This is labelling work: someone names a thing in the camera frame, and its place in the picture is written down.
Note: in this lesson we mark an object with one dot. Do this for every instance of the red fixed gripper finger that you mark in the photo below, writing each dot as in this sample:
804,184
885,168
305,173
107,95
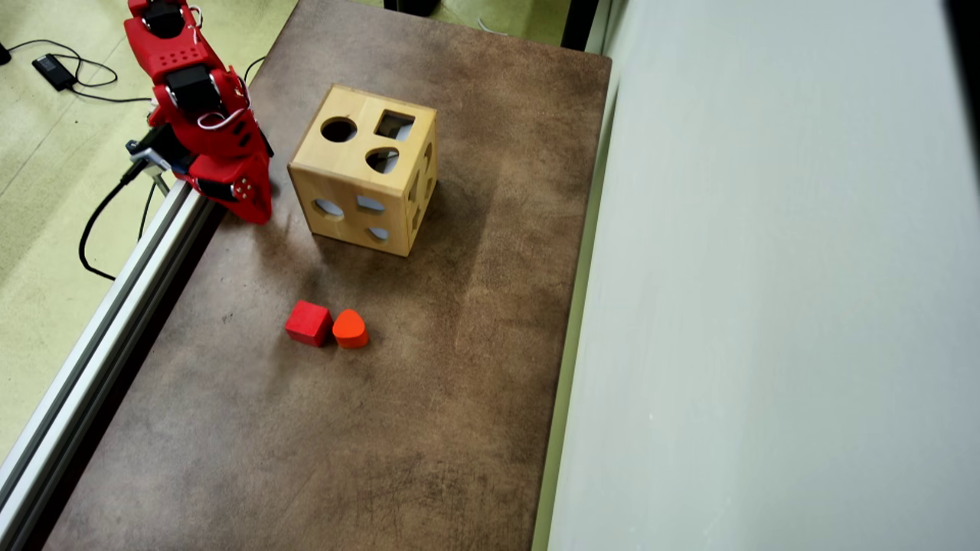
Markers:
266,191

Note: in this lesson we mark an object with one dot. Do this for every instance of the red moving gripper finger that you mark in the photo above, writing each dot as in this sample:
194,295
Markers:
246,200

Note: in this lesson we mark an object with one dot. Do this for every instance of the red wooden cube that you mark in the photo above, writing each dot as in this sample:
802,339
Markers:
308,321

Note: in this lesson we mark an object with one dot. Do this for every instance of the red robot arm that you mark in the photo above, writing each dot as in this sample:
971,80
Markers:
180,53

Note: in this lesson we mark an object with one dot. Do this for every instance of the wooden shape sorter box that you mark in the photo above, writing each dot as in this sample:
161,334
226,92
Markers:
344,180

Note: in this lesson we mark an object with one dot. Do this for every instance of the blue clamp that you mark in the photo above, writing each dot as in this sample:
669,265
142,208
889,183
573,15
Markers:
163,186

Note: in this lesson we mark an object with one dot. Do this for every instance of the orange rounded triangle block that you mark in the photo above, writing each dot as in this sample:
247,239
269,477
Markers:
350,329

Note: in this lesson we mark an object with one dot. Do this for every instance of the black power adapter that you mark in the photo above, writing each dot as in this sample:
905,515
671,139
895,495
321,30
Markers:
53,71

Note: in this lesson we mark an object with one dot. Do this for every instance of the black object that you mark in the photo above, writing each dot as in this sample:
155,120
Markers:
413,6

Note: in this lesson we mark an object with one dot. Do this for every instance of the brown table mat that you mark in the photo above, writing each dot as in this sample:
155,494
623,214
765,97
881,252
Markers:
383,421

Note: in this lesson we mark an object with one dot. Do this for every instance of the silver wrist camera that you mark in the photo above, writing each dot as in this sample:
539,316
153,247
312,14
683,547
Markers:
149,159

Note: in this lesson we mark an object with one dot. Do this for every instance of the aluminium profile rail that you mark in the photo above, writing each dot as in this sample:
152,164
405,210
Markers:
99,337

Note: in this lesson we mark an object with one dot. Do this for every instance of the dark post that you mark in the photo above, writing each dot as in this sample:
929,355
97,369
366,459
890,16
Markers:
579,23

